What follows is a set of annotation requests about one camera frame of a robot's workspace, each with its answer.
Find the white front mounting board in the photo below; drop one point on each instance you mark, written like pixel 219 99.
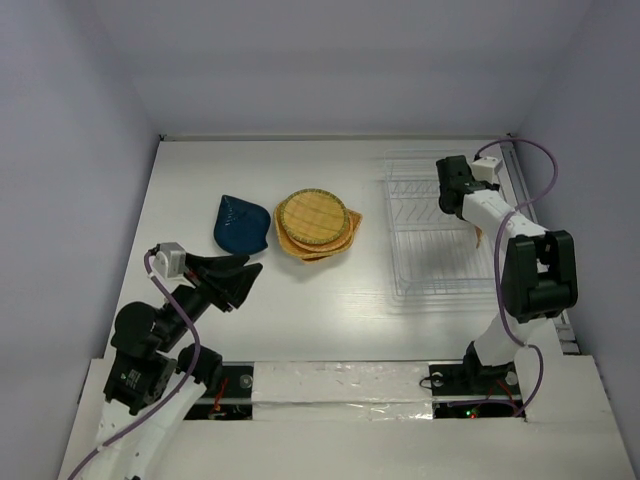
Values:
pixel 360 421

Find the round green rimmed woven plate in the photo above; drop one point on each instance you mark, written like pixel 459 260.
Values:
pixel 314 216

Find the leaf shaped woven plate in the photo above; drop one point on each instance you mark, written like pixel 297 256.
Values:
pixel 479 236

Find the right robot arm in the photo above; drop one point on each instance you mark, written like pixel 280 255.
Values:
pixel 534 271

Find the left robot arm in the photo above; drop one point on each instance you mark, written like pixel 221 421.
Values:
pixel 162 374

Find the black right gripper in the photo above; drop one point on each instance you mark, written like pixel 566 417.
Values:
pixel 451 176

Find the white wire dish rack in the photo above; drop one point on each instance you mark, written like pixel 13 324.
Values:
pixel 437 258

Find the dark blue leaf plate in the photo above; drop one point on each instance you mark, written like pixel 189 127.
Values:
pixel 241 227

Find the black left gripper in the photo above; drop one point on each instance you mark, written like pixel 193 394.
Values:
pixel 234 285

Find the rounded square woven plate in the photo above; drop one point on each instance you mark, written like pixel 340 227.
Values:
pixel 288 245

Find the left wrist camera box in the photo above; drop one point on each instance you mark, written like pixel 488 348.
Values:
pixel 168 260

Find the triangular woven orange plate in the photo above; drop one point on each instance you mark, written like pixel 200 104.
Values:
pixel 354 223

